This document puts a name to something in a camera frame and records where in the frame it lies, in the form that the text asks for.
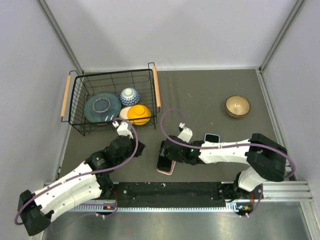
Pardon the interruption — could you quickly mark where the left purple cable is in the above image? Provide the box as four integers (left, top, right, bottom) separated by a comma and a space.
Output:
14, 117, 140, 227

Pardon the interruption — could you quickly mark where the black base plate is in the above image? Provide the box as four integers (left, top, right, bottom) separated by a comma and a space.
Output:
99, 181, 266, 208

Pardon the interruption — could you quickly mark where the black wire basket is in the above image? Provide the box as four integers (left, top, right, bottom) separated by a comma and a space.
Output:
60, 62, 161, 136

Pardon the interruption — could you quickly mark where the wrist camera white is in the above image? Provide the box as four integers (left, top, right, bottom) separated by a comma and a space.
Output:
112, 120, 134, 139
177, 122, 193, 144

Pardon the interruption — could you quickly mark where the wooden basket handle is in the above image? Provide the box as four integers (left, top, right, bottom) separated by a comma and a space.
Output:
152, 66, 162, 108
60, 74, 72, 118

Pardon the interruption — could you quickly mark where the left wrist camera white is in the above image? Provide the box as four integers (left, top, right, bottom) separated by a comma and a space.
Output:
112, 120, 134, 139

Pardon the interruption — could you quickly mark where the black smartphone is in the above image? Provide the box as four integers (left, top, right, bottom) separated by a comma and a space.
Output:
157, 154, 174, 173

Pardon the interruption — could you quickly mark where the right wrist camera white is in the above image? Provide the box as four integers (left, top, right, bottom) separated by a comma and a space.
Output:
177, 122, 193, 144

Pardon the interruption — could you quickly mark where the pink phone case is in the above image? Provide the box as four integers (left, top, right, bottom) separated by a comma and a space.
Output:
156, 154, 177, 176

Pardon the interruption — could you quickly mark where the white slotted cable duct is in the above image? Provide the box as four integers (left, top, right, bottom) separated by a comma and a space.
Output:
70, 202, 252, 213

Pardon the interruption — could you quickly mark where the cream white bowl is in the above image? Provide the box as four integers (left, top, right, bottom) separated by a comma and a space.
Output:
119, 106, 131, 120

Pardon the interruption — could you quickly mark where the gold brown bowl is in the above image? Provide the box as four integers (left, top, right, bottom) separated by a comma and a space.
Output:
225, 95, 251, 119

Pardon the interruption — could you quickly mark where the right wooden basket handle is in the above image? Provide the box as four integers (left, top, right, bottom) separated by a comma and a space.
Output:
152, 66, 162, 108

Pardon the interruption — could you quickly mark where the light blue phone case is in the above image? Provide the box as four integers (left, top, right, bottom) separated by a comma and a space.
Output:
203, 133, 221, 144

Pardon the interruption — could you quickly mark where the blue white patterned bowl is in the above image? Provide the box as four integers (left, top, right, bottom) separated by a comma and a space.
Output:
120, 87, 140, 107

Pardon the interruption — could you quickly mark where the left wooden basket handle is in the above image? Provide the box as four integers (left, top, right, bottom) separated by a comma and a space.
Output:
60, 74, 72, 118

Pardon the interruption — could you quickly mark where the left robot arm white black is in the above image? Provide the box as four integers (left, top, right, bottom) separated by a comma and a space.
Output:
17, 135, 146, 236

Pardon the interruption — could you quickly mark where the dark blue ceramic plate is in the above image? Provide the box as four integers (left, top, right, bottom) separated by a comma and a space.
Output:
83, 92, 122, 123

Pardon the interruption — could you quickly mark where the yellow bowl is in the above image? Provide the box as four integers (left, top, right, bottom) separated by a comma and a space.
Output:
127, 104, 152, 126

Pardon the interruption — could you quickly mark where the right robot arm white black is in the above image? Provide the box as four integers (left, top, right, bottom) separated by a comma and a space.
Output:
159, 133, 287, 201

